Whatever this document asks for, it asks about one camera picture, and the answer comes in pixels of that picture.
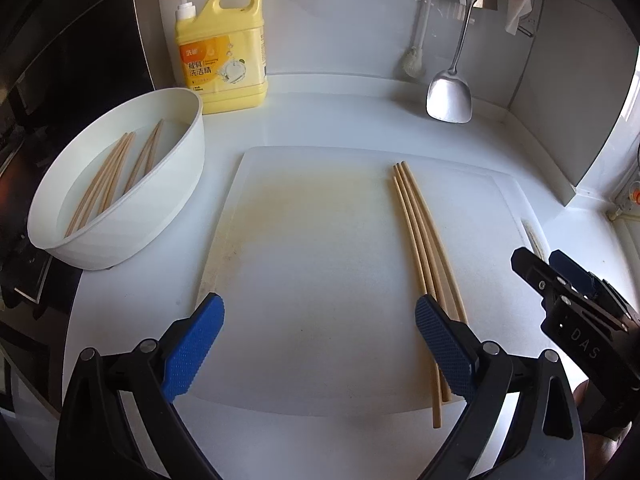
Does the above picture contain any white plastic cutting board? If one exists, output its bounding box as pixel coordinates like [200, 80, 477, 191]
[192, 146, 551, 417]

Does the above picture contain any stainless steel spatula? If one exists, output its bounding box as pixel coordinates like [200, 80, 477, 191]
[426, 0, 482, 123]

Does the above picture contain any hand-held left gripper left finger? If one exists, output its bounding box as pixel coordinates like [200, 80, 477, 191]
[55, 291, 226, 480]

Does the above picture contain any yellow dish soap pump bottle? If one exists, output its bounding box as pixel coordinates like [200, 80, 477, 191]
[159, 0, 268, 115]

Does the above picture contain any white round plastic basin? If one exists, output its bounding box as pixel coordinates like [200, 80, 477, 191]
[27, 87, 207, 271]

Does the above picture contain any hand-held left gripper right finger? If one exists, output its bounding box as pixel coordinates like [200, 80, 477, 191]
[414, 294, 586, 480]

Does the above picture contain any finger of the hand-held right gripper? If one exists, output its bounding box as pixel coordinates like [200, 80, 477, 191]
[511, 247, 576, 305]
[548, 250, 601, 299]

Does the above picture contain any white dish brush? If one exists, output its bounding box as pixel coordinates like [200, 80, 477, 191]
[399, 0, 438, 78]

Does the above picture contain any black gas stove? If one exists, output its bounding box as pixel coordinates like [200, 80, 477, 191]
[0, 125, 86, 321]

